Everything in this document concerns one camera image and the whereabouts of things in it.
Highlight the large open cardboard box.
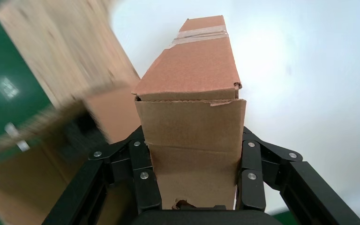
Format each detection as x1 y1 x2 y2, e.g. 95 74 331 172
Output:
0 82 142 225

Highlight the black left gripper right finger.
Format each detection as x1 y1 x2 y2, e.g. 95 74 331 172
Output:
236 126 360 225

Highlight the plywood board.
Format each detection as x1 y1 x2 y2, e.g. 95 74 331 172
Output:
0 0 141 108

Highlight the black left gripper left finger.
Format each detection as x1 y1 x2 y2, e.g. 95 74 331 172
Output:
42 126 163 225

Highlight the small brown cardboard box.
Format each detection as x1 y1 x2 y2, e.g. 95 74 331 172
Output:
132 15 248 210

